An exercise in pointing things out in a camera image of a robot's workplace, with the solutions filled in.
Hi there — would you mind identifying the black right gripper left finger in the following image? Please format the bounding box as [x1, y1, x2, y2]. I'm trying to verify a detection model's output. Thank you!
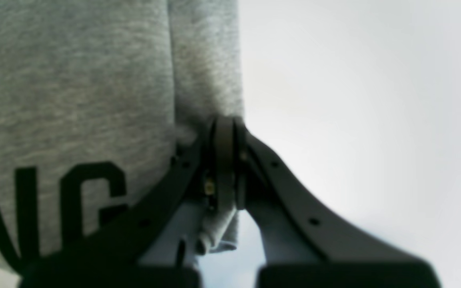
[19, 116, 235, 288]

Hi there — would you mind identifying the grey T-shirt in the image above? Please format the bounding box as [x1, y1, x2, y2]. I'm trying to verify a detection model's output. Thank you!
[0, 0, 243, 273]

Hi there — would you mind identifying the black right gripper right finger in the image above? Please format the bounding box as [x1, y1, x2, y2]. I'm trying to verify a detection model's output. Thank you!
[233, 117, 441, 288]

